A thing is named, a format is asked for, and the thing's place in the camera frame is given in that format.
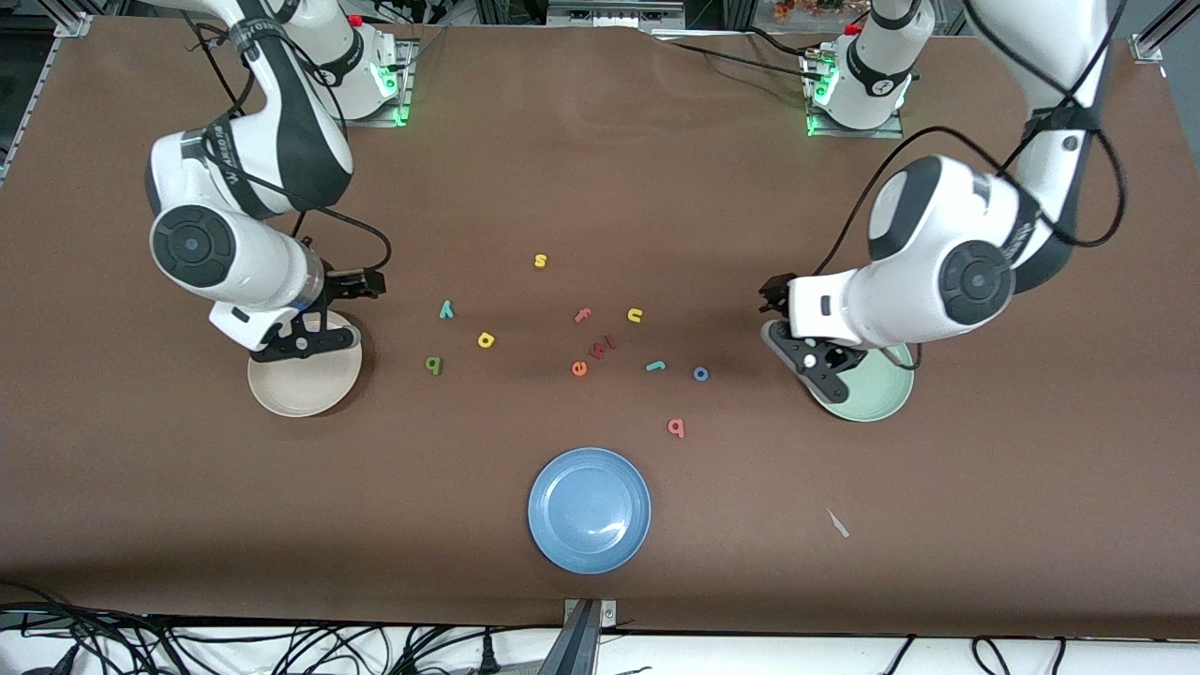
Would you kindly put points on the orange flowers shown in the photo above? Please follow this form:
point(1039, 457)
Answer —
point(816, 7)

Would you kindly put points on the aluminium frame profile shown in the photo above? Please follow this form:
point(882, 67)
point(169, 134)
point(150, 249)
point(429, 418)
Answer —
point(37, 84)
point(1151, 42)

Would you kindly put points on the blue plate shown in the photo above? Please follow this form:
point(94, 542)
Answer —
point(589, 511)

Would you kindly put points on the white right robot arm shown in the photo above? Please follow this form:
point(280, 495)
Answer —
point(281, 141)

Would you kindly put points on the beige plate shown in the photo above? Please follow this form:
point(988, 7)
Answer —
point(300, 389)

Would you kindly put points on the white paper scrap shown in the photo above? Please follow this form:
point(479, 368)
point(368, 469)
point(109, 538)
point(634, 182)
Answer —
point(837, 523)

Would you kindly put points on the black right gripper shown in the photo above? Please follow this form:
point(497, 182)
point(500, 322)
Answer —
point(345, 284)

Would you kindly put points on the black power plug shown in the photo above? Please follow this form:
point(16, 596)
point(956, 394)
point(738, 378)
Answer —
point(487, 656)

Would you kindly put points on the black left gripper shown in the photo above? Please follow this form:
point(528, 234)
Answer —
point(777, 292)

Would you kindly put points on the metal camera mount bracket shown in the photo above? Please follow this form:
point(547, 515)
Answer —
point(586, 637)

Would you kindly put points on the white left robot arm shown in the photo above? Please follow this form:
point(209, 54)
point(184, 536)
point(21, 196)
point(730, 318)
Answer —
point(937, 244)

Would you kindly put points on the metal frame bar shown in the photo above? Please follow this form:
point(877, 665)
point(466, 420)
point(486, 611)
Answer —
point(609, 13)

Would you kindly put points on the brown table cover sheet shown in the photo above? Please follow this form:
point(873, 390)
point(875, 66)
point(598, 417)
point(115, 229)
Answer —
point(600, 169)

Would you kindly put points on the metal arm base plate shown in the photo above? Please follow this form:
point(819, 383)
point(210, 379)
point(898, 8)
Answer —
point(407, 75)
point(853, 133)

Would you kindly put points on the light green plate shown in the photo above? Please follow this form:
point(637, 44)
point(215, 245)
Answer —
point(886, 398)

